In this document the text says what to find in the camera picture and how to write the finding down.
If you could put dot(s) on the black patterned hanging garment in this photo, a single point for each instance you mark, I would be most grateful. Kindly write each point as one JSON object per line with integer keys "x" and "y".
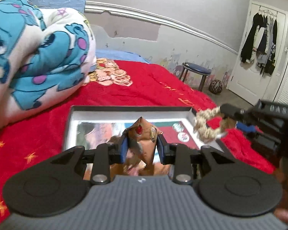
{"x": 273, "y": 52}

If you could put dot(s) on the blue bed sheet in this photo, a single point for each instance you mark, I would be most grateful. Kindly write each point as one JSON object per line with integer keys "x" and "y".
{"x": 120, "y": 55}

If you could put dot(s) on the blue monster print blanket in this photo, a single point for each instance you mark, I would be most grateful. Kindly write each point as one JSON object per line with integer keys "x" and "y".
{"x": 38, "y": 52}

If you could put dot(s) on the black cardboard box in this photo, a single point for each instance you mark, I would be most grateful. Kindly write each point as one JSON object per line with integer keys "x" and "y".
{"x": 105, "y": 115}

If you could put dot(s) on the zebra patterned ball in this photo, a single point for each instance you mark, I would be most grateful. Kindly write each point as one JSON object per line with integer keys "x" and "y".
{"x": 216, "y": 86}

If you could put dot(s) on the white wall moulding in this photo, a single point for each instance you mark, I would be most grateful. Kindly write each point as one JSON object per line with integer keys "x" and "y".
{"x": 158, "y": 20}

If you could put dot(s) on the grey hanging garment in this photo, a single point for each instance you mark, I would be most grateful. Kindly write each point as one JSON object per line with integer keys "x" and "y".
{"x": 266, "y": 40}

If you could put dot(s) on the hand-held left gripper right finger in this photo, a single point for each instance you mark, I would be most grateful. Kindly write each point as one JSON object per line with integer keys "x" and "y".
{"x": 161, "y": 148}

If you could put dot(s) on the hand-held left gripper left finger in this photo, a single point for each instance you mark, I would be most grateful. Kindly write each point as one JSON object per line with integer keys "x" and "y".
{"x": 123, "y": 148}

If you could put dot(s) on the black hanging jacket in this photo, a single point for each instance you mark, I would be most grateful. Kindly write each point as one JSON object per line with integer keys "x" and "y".
{"x": 250, "y": 38}

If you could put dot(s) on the orange-brown snack packet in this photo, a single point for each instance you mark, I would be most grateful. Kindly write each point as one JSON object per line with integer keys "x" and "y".
{"x": 144, "y": 131}

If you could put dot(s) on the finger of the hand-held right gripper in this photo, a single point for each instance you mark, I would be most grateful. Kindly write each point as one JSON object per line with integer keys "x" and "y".
{"x": 232, "y": 111}
{"x": 246, "y": 127}

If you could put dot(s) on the blue pillow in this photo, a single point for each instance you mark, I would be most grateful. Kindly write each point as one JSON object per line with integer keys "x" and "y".
{"x": 57, "y": 3}

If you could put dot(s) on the cream ruffled crochet scrunchie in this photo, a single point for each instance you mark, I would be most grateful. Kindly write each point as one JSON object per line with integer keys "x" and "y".
{"x": 201, "y": 127}

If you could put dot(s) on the round dark stool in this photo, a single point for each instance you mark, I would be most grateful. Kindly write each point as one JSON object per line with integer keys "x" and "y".
{"x": 196, "y": 68}

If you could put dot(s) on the over-door hook rack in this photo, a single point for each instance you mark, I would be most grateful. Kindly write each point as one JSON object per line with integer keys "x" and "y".
{"x": 267, "y": 10}

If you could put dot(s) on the red printed blanket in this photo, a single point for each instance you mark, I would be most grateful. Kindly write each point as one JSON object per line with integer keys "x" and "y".
{"x": 146, "y": 88}

